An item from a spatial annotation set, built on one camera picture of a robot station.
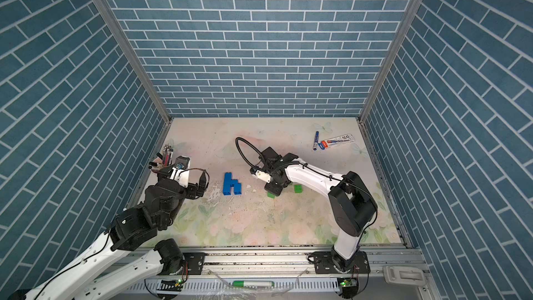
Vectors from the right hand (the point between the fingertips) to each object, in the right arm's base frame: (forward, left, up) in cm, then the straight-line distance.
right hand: (274, 186), depth 88 cm
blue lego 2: (-1, +16, -4) cm, 17 cm away
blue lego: (-2, +21, -4) cm, 21 cm away
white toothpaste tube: (+31, -30, -4) cm, 43 cm away
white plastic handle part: (-28, -47, -3) cm, 54 cm away
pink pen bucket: (+2, +51, +5) cm, 51 cm away
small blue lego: (+5, +23, -4) cm, 23 cm away
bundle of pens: (+5, +46, +10) cm, 48 cm away
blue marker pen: (+31, -20, -5) cm, 37 cm away
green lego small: (+2, -11, -3) cm, 11 cm away
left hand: (-7, +25, +21) cm, 34 cm away
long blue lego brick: (+1, +21, -3) cm, 22 cm away
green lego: (-2, +2, -5) cm, 5 cm away
